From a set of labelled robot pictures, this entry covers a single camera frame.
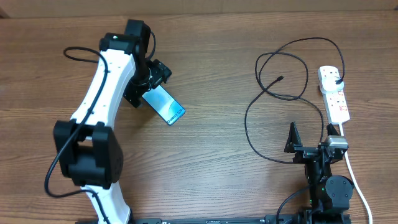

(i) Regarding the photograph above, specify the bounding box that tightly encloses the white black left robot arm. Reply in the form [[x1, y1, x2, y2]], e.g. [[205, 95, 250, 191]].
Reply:
[[44, 20, 175, 223]]

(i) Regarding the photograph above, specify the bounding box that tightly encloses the blue Galaxy smartphone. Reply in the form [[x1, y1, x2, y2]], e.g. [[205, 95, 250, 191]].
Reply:
[[142, 85, 185, 126]]

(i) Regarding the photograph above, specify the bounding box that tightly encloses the white power strip cord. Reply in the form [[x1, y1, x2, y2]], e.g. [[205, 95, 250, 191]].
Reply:
[[338, 123, 374, 224]]

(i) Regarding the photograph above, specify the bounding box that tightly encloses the black charger cable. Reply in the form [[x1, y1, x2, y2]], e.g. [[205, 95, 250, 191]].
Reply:
[[244, 37, 346, 165]]

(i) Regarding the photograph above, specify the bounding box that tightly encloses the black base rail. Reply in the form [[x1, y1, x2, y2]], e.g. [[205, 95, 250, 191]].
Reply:
[[74, 213, 352, 224]]

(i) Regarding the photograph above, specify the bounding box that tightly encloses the white charger plug adapter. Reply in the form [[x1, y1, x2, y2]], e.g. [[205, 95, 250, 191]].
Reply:
[[320, 76, 345, 94]]

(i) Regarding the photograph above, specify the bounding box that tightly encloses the white power strip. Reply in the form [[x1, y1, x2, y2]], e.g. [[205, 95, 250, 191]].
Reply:
[[318, 65, 350, 124]]

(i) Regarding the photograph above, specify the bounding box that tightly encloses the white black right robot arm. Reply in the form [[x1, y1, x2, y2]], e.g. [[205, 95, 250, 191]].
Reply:
[[284, 122, 354, 223]]

